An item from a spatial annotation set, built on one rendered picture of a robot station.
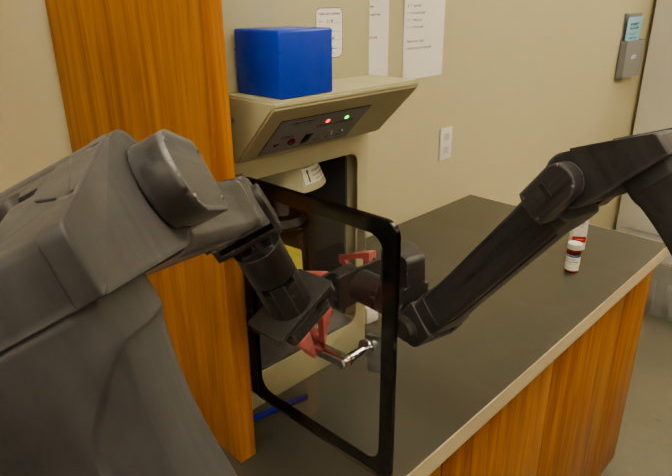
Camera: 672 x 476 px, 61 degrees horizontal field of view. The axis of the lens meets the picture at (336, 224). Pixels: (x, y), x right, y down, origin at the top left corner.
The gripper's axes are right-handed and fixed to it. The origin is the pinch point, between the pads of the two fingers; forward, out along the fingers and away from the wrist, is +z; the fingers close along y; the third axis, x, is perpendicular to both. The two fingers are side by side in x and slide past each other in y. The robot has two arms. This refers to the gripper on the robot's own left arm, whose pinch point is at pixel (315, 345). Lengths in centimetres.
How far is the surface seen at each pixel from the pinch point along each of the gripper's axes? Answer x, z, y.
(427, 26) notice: -62, 16, -117
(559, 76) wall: -61, 82, -196
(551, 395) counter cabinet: 5, 73, -45
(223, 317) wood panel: -14.7, -2.6, 3.6
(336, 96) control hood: -9.8, -20.8, -27.4
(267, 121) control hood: -11.8, -23.9, -16.1
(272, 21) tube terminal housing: -21.1, -30.9, -30.5
